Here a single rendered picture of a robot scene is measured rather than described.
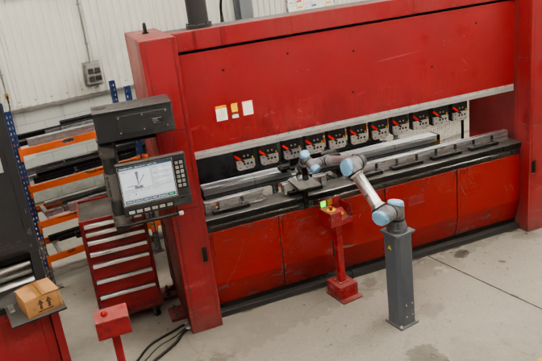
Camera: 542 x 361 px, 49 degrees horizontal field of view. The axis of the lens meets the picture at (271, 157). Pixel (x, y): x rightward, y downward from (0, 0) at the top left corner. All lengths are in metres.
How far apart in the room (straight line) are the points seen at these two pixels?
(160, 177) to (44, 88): 4.44
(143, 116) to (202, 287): 1.55
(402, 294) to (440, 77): 1.91
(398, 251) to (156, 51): 2.19
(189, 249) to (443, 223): 2.35
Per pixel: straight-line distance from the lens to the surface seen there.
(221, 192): 5.03
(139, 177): 3.94
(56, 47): 8.21
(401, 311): 4.66
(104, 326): 3.84
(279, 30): 4.60
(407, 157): 5.36
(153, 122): 3.88
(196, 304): 4.83
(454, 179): 5.56
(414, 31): 5.15
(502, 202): 6.00
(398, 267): 4.47
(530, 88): 5.71
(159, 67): 4.19
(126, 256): 4.94
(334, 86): 4.85
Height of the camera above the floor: 2.73
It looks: 18 degrees down
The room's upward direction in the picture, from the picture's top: 7 degrees counter-clockwise
